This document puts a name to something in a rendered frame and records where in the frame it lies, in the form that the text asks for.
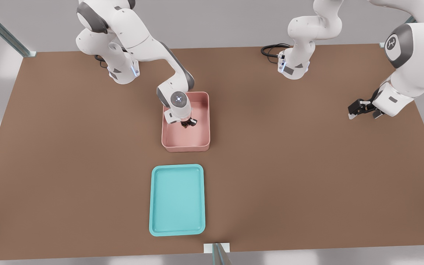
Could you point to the pale blue-green tray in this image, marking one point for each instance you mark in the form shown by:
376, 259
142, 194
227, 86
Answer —
177, 200

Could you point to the silver frame post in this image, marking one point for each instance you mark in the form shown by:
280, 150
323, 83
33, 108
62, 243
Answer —
219, 254
2, 31

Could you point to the pink rectangular box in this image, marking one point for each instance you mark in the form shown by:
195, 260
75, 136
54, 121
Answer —
193, 140

